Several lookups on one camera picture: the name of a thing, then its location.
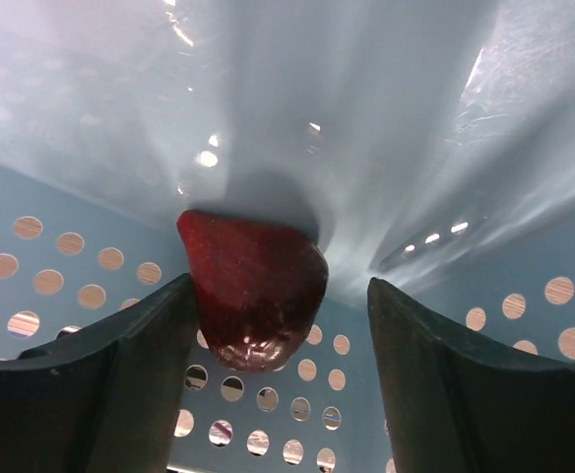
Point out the dark purple plum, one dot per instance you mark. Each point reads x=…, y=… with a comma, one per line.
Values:
x=258, y=287

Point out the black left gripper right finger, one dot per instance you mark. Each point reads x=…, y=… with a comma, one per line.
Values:
x=458, y=401

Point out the light blue plastic basket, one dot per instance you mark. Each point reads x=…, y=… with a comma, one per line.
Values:
x=429, y=144

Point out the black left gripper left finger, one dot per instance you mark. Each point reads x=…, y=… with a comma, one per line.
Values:
x=105, y=398

